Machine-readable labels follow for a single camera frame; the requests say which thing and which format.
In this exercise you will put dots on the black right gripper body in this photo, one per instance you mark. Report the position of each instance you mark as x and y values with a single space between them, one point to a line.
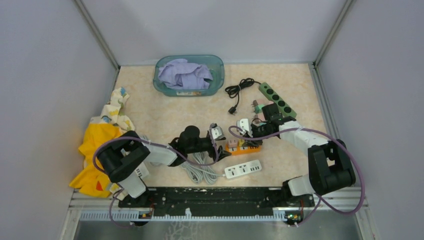
261 130

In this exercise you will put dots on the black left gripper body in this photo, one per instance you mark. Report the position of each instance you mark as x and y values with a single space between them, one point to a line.
211 151

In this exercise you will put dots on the orange power strip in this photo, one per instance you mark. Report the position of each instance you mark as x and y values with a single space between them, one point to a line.
242 150

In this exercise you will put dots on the green power strip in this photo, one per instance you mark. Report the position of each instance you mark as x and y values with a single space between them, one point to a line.
274 97

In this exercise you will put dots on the white power strip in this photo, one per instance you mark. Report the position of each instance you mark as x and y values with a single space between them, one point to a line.
142 171
242 169

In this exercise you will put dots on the pink usb plug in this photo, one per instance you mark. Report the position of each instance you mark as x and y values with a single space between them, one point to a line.
257 102

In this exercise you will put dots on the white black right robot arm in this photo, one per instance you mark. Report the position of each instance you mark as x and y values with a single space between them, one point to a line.
329 167

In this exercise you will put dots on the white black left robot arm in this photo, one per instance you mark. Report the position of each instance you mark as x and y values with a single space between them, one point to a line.
120 158

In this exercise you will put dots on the teal plastic basin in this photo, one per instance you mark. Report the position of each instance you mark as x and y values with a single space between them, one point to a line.
213 62

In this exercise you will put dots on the purple cloth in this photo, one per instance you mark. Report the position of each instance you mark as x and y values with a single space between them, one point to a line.
180 74

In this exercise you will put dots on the yellow patterned cloth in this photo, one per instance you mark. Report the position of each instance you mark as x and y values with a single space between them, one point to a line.
110 124

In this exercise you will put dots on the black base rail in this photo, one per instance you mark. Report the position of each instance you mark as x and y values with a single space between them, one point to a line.
221 202

